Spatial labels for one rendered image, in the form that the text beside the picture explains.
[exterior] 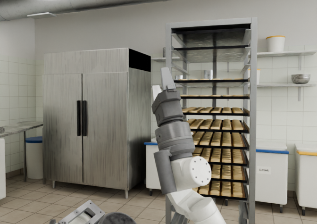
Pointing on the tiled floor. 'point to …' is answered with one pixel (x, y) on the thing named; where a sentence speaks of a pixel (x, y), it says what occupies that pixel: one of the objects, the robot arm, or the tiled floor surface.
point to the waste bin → (34, 157)
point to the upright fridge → (96, 117)
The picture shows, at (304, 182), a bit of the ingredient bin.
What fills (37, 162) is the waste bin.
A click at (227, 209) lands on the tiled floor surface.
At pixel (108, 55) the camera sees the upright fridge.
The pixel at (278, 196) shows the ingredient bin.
